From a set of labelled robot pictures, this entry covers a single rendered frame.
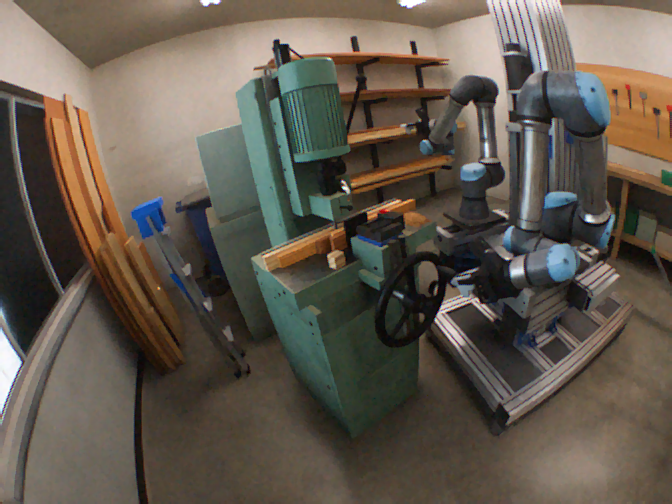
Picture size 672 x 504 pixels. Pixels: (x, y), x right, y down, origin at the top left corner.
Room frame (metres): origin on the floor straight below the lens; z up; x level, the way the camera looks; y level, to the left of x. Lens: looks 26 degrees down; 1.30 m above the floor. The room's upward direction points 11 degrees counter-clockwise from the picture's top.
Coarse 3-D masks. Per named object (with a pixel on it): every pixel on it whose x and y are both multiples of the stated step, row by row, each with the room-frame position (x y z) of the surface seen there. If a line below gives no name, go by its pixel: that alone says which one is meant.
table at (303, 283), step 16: (432, 224) 0.93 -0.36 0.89; (416, 240) 0.88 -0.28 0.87; (320, 256) 0.83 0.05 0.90; (352, 256) 0.79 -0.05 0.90; (272, 272) 0.78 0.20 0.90; (288, 272) 0.76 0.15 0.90; (304, 272) 0.75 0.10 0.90; (320, 272) 0.73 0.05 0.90; (336, 272) 0.71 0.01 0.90; (352, 272) 0.74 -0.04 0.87; (368, 272) 0.73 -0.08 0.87; (288, 288) 0.67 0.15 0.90; (304, 288) 0.66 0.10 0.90; (320, 288) 0.68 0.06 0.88; (336, 288) 0.71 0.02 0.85; (304, 304) 0.65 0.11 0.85
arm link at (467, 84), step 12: (456, 84) 1.15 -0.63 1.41; (468, 84) 1.10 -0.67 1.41; (480, 84) 1.09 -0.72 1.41; (456, 96) 1.14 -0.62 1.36; (468, 96) 1.11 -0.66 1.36; (444, 108) 1.23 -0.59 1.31; (456, 108) 1.17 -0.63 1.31; (444, 120) 1.23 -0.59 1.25; (432, 132) 1.31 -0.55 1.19; (444, 132) 1.26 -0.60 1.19; (420, 144) 1.38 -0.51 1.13; (432, 144) 1.33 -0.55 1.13
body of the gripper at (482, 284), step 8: (480, 272) 0.53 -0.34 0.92; (488, 272) 0.51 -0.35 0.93; (504, 272) 0.47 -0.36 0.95; (480, 280) 0.52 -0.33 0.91; (488, 280) 0.50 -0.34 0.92; (496, 280) 0.50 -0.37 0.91; (504, 280) 0.48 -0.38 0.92; (480, 288) 0.52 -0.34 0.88; (488, 288) 0.49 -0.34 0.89; (496, 288) 0.49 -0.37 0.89; (504, 288) 0.47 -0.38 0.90; (512, 288) 0.45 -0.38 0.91; (480, 296) 0.51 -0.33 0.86; (488, 296) 0.51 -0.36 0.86; (504, 296) 0.47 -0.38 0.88; (512, 296) 0.45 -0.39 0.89; (480, 304) 0.51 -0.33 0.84
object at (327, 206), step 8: (320, 192) 0.97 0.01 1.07; (312, 200) 0.95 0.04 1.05; (320, 200) 0.90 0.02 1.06; (328, 200) 0.86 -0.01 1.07; (336, 200) 0.87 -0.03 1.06; (344, 200) 0.88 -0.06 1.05; (312, 208) 0.96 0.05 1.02; (320, 208) 0.91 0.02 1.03; (328, 208) 0.87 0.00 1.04; (336, 208) 0.87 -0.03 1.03; (328, 216) 0.88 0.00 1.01; (336, 216) 0.86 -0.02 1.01
